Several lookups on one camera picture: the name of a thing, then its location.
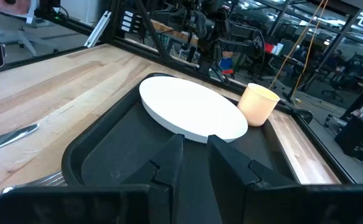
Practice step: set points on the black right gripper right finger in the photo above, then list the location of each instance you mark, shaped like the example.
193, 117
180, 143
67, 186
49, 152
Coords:
228, 174

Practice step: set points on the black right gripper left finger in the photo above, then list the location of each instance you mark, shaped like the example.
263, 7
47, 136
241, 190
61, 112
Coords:
168, 174

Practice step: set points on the black plastic tray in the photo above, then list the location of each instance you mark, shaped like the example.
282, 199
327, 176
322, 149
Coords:
112, 149

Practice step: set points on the white round plate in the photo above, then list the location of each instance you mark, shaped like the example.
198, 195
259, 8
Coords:
193, 109

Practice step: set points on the orange cup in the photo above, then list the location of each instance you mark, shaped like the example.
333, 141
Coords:
257, 104

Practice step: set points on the computer with blue light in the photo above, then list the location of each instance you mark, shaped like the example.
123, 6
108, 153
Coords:
352, 133

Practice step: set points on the white aluminium bar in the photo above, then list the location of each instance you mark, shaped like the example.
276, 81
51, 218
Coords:
98, 29

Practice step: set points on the grey office chair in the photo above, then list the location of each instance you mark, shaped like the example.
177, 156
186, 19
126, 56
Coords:
22, 35

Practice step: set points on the person's hand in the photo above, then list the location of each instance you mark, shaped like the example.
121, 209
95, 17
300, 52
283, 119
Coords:
0, 6

